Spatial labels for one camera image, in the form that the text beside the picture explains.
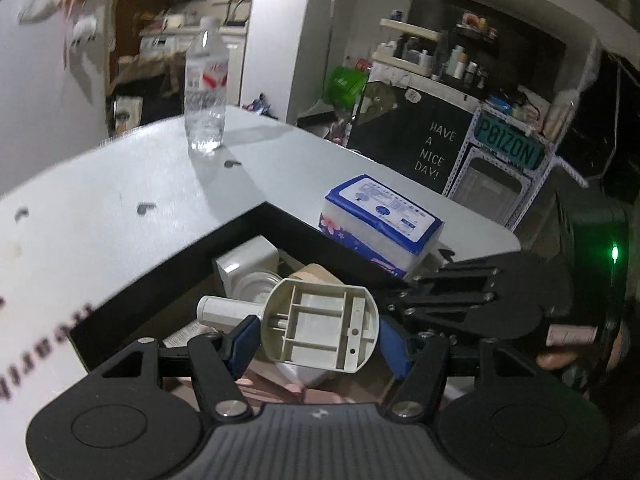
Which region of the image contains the round clear plastic container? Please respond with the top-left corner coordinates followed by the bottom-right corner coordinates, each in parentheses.
top-left (232, 270), bottom-right (281, 303)

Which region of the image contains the person's right hand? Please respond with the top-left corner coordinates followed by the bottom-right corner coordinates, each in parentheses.
top-left (536, 324), bottom-right (632, 376)

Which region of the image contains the beige plastic handled tool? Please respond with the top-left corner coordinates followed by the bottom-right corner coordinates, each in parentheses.
top-left (196, 277), bottom-right (378, 373)

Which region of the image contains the clear water bottle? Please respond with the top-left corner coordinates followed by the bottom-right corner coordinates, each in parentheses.
top-left (184, 16), bottom-right (230, 155)

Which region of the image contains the green bag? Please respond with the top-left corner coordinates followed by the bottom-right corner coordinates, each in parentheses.
top-left (325, 65), bottom-right (368, 108)

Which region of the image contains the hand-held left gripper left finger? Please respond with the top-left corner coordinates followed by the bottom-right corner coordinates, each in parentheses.
top-left (100, 314), bottom-right (263, 423)

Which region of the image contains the white plush toy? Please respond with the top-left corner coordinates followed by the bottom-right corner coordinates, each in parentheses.
top-left (70, 15), bottom-right (98, 43)

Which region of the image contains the small white box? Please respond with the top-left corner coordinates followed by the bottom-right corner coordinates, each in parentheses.
top-left (212, 237), bottom-right (281, 301)

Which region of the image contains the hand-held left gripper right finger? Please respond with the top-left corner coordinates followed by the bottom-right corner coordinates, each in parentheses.
top-left (377, 314), bottom-right (551, 421)

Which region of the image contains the blue white tissue pack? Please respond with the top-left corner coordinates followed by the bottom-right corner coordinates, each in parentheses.
top-left (318, 174), bottom-right (446, 281)

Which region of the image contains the green license plate sign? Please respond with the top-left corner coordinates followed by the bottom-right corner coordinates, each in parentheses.
top-left (472, 110), bottom-right (546, 171)

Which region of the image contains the white shelf with bottles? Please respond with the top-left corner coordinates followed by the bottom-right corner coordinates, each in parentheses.
top-left (372, 17), bottom-right (496, 91)

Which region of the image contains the black letter board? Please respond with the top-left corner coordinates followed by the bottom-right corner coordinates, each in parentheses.
top-left (347, 80), bottom-right (476, 196)

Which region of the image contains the black box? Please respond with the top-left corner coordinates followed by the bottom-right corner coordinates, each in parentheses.
top-left (70, 202), bottom-right (426, 406)

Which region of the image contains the white metal rack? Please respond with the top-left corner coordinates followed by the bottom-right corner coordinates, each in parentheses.
top-left (442, 102), bottom-right (588, 233)

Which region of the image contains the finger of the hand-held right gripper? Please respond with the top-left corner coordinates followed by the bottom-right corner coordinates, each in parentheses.
top-left (382, 287), bottom-right (506, 336)
top-left (425, 250), bottom-right (503, 291)

